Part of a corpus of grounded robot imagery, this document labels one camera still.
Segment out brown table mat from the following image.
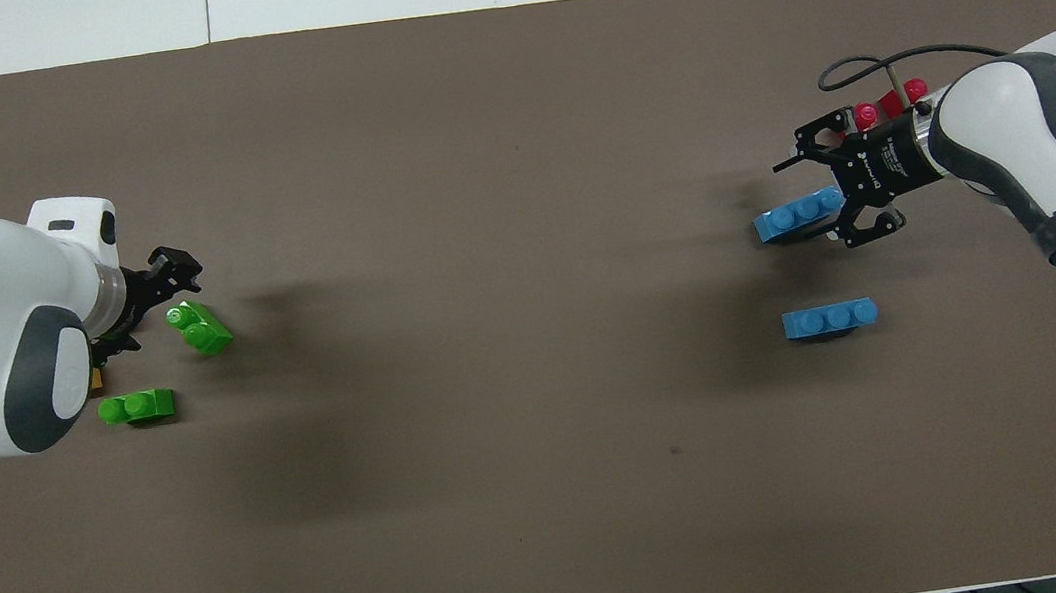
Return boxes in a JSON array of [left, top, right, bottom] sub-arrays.
[[0, 0, 1056, 593]]

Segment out blue three-stud block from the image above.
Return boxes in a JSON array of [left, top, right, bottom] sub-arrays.
[[750, 185, 851, 248], [780, 296, 883, 345]]

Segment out green two-stud block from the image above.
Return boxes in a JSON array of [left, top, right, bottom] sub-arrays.
[[95, 385, 180, 432], [163, 294, 237, 362]]

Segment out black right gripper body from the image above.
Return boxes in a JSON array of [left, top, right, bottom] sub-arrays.
[[833, 106, 948, 204]]

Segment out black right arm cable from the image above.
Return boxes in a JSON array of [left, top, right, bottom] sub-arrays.
[[813, 35, 1011, 97]]

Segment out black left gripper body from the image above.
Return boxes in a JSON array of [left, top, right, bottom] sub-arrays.
[[96, 265, 167, 340]]

